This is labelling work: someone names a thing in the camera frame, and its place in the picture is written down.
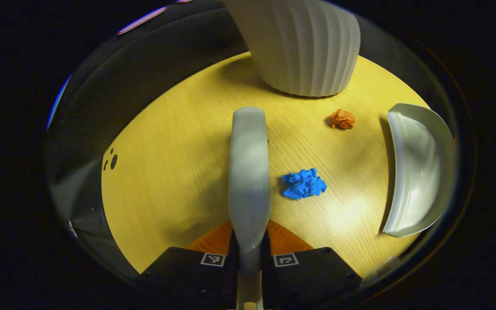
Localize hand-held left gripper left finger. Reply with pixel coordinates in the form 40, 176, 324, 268
134, 220, 238, 308

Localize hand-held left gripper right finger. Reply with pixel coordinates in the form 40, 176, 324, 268
262, 220, 363, 308

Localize blue paper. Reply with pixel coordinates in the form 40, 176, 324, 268
281, 168, 328, 201

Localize grey dustpan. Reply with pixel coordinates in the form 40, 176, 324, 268
379, 102, 457, 238

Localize orange paper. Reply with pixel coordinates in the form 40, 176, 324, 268
330, 108, 356, 130

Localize grey ribbed garbage bin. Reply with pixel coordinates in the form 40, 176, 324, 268
220, 0, 361, 97

